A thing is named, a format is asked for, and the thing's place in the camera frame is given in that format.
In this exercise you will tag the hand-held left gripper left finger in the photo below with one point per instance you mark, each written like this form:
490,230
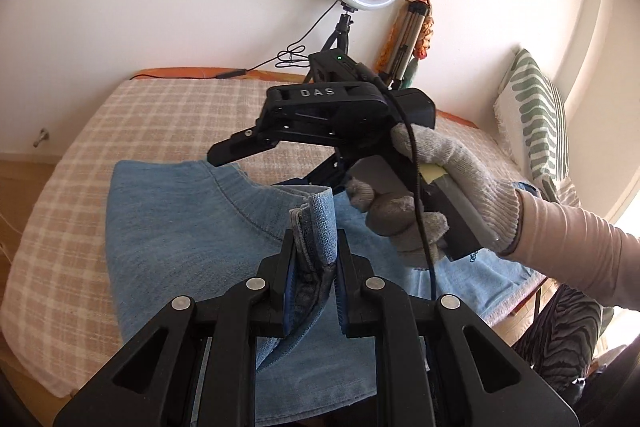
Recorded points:
290,292

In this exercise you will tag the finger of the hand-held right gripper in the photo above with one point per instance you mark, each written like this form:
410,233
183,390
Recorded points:
235,148
325,174

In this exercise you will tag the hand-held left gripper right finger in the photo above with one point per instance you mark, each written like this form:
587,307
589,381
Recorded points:
341,302

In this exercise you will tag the light blue denim pants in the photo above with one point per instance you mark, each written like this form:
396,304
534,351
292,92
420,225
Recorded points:
175,232

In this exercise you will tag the person's right forearm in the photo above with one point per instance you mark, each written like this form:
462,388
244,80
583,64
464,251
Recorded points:
575,247

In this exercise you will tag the person's right hand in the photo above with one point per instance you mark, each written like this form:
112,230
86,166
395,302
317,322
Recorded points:
475,177

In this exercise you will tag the small black tripod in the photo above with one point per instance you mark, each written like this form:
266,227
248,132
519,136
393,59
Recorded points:
341,27

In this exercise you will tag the orange bed sheet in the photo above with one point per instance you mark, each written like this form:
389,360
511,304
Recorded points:
170,72

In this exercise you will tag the folded silver tripod with cloth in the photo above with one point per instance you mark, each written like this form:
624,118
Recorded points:
427,32

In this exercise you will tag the beige checked blanket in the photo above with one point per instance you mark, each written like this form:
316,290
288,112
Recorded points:
100,122

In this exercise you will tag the metal door stopper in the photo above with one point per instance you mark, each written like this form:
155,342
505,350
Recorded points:
41,137

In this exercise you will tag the green and white striped pillow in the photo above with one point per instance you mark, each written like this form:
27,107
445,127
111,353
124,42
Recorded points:
535,117

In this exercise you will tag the person's leg in striped trousers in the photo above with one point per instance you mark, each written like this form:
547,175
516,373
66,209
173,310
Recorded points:
570,332

